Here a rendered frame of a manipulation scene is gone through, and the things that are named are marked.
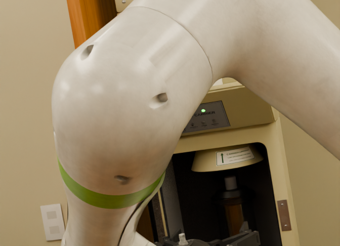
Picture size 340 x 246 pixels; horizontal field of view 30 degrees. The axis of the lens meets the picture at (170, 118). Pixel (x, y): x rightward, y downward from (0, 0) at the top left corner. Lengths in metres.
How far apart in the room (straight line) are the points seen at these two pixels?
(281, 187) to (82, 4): 0.60
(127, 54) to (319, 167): 1.38
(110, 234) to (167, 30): 0.30
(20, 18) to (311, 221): 1.08
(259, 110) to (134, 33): 0.84
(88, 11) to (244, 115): 0.42
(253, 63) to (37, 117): 1.48
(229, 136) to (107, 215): 0.78
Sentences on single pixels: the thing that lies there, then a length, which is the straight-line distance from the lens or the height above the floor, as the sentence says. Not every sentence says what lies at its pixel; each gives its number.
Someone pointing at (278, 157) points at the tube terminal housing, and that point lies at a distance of 1.42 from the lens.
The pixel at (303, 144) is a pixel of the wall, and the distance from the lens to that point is 1.85.
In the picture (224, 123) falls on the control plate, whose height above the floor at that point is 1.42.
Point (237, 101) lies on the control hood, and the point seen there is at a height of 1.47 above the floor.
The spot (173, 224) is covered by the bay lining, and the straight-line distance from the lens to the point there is 1.55.
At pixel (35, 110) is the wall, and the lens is 2.05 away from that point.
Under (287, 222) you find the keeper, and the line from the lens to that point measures 1.45.
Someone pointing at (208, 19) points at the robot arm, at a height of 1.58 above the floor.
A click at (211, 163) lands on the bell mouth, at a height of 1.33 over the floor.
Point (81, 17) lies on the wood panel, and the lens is 1.42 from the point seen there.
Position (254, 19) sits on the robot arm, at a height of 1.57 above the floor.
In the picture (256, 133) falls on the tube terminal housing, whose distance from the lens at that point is 1.42.
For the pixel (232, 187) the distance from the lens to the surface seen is 1.54.
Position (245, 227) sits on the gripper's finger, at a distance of 1.24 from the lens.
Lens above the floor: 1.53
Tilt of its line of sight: 3 degrees down
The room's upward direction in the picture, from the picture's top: 10 degrees counter-clockwise
